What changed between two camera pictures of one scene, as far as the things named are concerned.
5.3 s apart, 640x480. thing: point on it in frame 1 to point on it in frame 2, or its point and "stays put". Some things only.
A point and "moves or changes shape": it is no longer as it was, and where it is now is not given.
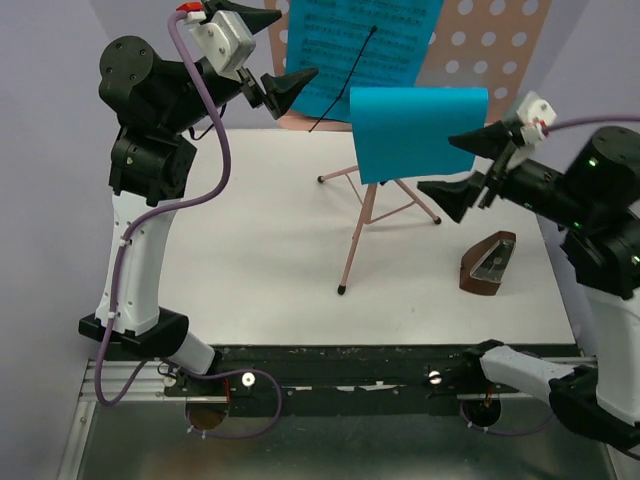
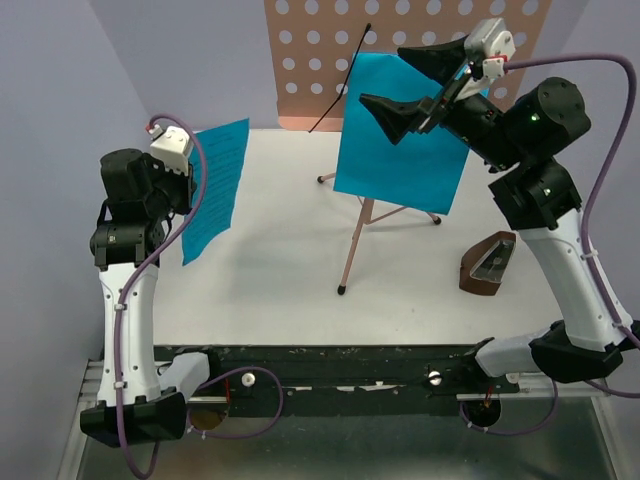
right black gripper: (493, 141) to (439, 61)
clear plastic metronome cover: (494, 262) stays put
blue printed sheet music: (356, 44) to (225, 148)
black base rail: (339, 381) stays put
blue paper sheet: (403, 132) moves or changes shape
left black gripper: (279, 90) to (189, 187)
